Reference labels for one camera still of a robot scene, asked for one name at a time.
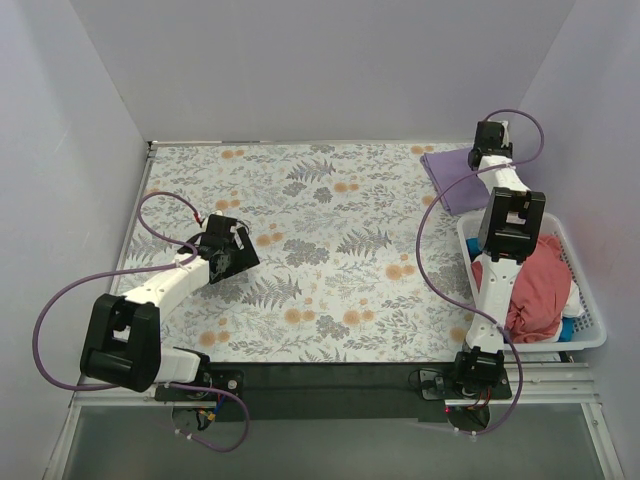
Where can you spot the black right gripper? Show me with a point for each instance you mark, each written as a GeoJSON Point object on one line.
{"type": "Point", "coordinates": [486, 133]}

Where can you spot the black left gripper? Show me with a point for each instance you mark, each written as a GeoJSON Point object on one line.
{"type": "Point", "coordinates": [239, 253]}

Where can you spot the purple t shirt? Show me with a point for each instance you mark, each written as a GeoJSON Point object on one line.
{"type": "Point", "coordinates": [443, 169]}

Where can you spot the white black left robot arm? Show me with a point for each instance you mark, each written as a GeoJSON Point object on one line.
{"type": "Point", "coordinates": [123, 341]}

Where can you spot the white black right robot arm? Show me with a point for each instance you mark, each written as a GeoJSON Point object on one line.
{"type": "Point", "coordinates": [507, 236]}

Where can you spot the blue garment in basket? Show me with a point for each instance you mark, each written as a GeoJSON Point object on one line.
{"type": "Point", "coordinates": [565, 332]}

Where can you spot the floral patterned table mat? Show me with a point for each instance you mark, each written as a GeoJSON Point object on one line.
{"type": "Point", "coordinates": [356, 264]}

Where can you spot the pink t shirt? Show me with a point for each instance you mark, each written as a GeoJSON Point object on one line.
{"type": "Point", "coordinates": [539, 294]}

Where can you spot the white garment in basket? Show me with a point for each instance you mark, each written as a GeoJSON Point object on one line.
{"type": "Point", "coordinates": [573, 307]}

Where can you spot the white plastic laundry basket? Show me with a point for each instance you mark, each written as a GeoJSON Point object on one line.
{"type": "Point", "coordinates": [588, 330]}

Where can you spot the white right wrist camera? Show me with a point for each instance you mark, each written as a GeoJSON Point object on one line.
{"type": "Point", "coordinates": [506, 141]}

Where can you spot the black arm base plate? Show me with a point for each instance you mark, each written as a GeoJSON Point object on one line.
{"type": "Point", "coordinates": [319, 391]}

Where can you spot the aluminium table frame rail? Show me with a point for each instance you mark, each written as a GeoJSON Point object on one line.
{"type": "Point", "coordinates": [555, 431]}

